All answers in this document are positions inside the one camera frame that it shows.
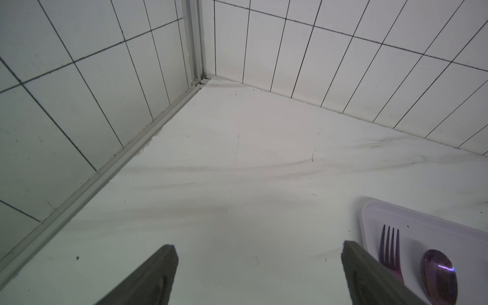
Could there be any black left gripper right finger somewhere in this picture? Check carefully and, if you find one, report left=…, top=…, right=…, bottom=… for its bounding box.
left=341, top=241, right=424, bottom=305

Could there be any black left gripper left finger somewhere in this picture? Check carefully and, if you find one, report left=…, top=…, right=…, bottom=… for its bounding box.
left=97, top=245, right=179, bottom=304

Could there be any purple metal fork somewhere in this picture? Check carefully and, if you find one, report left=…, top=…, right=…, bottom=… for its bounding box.
left=378, top=225, right=404, bottom=284

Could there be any dark purple metal spoon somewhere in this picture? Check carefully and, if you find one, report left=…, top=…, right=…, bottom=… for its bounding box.
left=421, top=249, right=458, bottom=305

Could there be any lavender plastic tray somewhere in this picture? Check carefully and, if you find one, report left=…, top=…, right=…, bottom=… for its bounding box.
left=360, top=200, right=487, bottom=304

